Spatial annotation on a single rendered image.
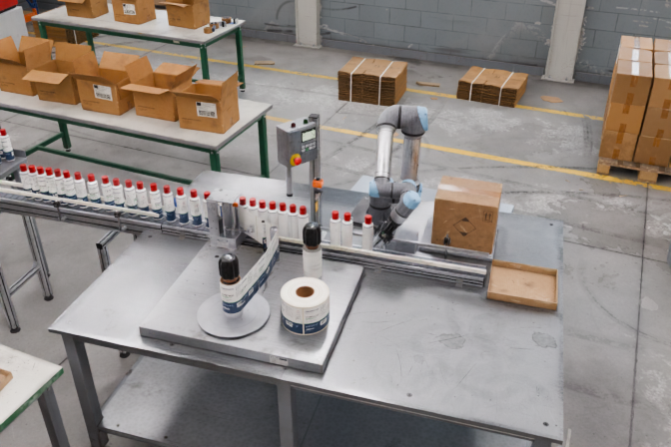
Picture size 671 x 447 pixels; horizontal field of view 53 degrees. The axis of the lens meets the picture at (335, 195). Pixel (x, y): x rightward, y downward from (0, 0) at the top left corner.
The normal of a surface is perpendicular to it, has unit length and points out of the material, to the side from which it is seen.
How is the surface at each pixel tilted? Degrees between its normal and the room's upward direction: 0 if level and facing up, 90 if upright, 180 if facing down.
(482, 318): 0
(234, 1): 90
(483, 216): 90
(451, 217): 90
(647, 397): 0
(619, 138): 87
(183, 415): 1
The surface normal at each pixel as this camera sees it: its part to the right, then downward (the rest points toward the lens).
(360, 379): 0.00, -0.87
